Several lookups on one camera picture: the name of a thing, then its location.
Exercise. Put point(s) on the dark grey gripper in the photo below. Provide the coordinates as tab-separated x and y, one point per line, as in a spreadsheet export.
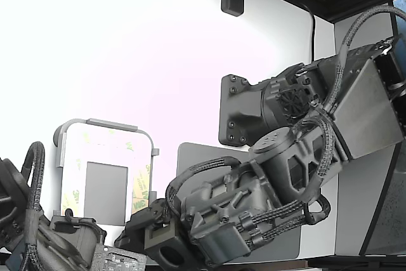
168	242

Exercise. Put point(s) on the tan 3M protective film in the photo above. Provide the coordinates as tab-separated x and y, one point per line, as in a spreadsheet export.
140	188

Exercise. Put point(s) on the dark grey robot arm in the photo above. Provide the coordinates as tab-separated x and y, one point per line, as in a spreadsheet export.
364	112

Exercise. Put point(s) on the grey circuit board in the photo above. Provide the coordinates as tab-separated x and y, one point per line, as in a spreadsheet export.
120	258

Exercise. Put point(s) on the small grey square pad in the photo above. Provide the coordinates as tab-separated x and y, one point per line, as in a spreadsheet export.
106	188

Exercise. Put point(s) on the grey rectangular mat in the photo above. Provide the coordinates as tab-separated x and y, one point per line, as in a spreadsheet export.
196	153

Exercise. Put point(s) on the grey device holder fixture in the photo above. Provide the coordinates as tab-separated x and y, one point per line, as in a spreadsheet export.
111	124

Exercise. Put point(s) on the dark speckled panel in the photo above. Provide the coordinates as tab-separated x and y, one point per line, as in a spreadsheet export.
390	204

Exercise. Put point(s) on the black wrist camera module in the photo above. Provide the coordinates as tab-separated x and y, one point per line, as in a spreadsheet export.
150	214

